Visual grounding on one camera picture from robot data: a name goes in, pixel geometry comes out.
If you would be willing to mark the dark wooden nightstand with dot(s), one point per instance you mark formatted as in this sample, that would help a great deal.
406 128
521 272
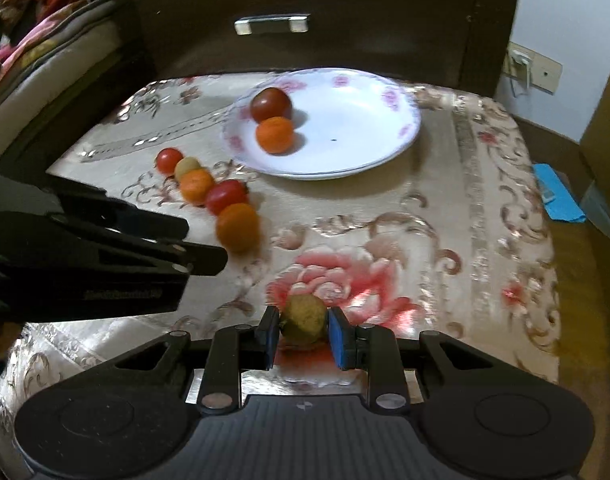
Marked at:
452 43

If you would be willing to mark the floral beige tablecloth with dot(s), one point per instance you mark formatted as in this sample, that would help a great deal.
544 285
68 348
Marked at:
451 235

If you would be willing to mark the metal drawer handle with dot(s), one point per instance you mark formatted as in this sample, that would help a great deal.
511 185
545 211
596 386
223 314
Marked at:
272 24

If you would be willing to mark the wall power socket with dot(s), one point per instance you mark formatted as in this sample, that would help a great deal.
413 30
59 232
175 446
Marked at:
528 69

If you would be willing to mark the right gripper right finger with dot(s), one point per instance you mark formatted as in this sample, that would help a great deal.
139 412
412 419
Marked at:
374 350

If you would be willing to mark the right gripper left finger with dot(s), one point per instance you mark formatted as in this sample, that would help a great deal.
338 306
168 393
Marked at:
233 351

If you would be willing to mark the blue paper on floor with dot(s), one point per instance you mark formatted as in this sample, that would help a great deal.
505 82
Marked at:
558 202

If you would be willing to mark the brown kiwi fruit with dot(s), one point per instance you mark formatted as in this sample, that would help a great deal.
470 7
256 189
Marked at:
303 320

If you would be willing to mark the dark red tomato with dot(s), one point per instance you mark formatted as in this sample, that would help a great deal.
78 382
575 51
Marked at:
271 102

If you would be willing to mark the white floral plate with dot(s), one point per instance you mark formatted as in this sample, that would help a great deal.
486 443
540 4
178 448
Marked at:
345 121

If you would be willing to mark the red oval tomato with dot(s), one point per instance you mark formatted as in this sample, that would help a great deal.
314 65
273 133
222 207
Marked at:
224 194

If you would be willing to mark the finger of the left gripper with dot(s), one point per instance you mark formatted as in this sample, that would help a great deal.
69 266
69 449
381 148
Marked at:
160 254
88 204

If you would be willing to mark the orange tangerine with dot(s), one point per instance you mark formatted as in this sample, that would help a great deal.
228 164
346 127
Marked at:
195 185
238 228
275 135

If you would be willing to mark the pale yellow-green small fruit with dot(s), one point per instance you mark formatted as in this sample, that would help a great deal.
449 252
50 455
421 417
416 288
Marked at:
185 165

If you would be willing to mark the small red cherry tomato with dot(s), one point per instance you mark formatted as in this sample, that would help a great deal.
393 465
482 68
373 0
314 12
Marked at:
167 160

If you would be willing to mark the bed with bedding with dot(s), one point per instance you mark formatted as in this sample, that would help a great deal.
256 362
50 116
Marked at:
60 75

